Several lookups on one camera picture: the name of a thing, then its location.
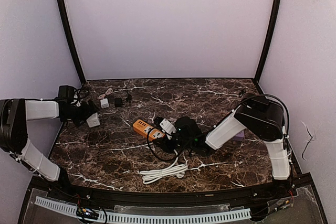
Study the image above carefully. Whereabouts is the orange power strip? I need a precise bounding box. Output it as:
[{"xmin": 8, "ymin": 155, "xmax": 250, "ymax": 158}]
[{"xmin": 133, "ymin": 119, "xmax": 165, "ymax": 142}]

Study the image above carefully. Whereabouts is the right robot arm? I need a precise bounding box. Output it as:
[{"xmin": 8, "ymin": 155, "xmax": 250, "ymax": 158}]
[{"xmin": 154, "ymin": 93, "xmax": 291, "ymax": 180}]

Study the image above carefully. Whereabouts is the black front rail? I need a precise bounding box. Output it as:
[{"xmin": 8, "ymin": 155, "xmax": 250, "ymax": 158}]
[{"xmin": 26, "ymin": 173, "xmax": 313, "ymax": 209}]

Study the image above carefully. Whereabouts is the white USB charger with cable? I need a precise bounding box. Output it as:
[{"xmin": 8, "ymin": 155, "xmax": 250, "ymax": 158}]
[{"xmin": 98, "ymin": 88, "xmax": 113, "ymax": 109}]

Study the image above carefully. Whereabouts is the black adapter with thin cable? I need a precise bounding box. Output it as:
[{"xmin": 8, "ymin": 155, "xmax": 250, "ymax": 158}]
[{"xmin": 114, "ymin": 88, "xmax": 133, "ymax": 108}]

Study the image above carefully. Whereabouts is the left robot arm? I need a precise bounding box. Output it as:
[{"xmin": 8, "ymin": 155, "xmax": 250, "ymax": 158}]
[{"xmin": 1, "ymin": 98, "xmax": 99, "ymax": 186}]

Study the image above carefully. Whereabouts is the left black frame post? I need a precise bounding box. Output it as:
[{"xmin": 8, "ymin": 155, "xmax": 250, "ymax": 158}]
[{"xmin": 57, "ymin": 0, "xmax": 86, "ymax": 85}]

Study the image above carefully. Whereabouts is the white cube adapter with sticker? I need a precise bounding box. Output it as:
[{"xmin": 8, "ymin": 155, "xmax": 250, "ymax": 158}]
[{"xmin": 86, "ymin": 112, "xmax": 100, "ymax": 128}]

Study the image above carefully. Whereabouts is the purple power strip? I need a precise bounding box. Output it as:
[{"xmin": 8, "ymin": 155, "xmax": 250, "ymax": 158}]
[{"xmin": 233, "ymin": 131, "xmax": 245, "ymax": 142}]

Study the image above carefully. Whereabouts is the white coiled power cord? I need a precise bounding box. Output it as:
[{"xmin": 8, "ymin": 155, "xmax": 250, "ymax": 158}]
[{"xmin": 139, "ymin": 149, "xmax": 189, "ymax": 185}]

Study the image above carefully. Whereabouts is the white slotted cable duct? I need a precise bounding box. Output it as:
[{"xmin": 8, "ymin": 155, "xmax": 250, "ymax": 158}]
[{"xmin": 34, "ymin": 196, "xmax": 251, "ymax": 223}]

